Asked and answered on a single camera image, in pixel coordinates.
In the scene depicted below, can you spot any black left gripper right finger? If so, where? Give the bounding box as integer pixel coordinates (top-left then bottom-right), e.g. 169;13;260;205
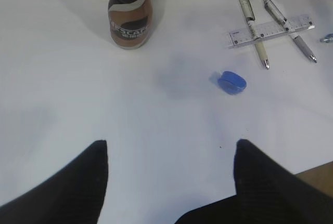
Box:
177;139;332;223

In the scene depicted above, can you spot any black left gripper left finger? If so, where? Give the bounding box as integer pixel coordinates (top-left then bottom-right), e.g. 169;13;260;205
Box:
1;140;108;223

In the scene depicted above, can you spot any blue pencil sharpener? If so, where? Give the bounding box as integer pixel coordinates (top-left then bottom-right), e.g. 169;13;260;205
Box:
217;71;247;95

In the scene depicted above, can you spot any clear plastic ruler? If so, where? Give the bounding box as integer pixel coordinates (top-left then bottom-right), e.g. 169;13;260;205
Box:
224;14;315;49

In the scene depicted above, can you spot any brown coffee drink bottle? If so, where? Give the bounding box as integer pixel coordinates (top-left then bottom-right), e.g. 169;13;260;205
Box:
108;0;152;49

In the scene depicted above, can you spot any grey blue gel pen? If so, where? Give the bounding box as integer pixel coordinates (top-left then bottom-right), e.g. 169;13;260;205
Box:
320;33;333;43

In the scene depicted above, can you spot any white grey patterned pen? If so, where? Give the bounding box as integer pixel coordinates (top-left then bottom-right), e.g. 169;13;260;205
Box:
263;0;317;63

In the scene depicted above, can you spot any beige barrel pen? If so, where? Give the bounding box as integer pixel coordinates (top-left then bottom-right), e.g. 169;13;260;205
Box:
239;0;270;70

